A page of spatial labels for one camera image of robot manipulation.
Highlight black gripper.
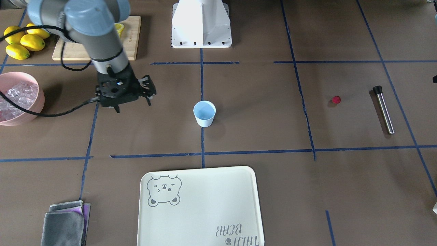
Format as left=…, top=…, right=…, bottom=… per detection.
left=95, top=64, right=157, bottom=113

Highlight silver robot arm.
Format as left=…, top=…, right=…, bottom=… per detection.
left=26, top=0, right=157, bottom=112

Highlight light blue plastic cup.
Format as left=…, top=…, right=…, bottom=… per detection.
left=193, top=100, right=216, bottom=127

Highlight pink bowl of ice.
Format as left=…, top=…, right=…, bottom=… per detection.
left=0, top=72, right=45, bottom=126

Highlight wooden cutting board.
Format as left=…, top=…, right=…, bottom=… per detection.
left=62, top=16, right=142, bottom=61

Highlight lemon slices row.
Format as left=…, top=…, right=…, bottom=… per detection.
left=114, top=23, right=125, bottom=39

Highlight yellow lemon back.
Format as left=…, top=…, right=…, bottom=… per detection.
left=26, top=28, right=50, bottom=40
left=3, top=26, right=26, bottom=44

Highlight yellow lemon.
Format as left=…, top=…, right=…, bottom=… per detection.
left=5, top=44, right=30, bottom=60
left=3, top=26, right=26, bottom=44
left=20, top=34, right=45, bottom=51
left=26, top=28, right=50, bottom=40

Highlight yellow lemon front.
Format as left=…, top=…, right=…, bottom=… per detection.
left=5, top=44, right=30, bottom=60
left=20, top=34, right=45, bottom=51

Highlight cream bear tray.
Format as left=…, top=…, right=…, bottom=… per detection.
left=136, top=166, right=265, bottom=246

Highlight grey folded cloth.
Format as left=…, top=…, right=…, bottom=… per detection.
left=41, top=200, right=91, bottom=246

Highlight red strawberry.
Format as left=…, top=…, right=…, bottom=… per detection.
left=331, top=96, right=341, bottom=104

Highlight steel muddler black tip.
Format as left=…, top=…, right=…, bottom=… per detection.
left=372, top=85, right=395, bottom=135

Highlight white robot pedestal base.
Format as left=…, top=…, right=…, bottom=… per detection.
left=171, top=0, right=232, bottom=49

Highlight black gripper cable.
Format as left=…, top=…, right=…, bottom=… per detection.
left=0, top=25, right=103, bottom=118

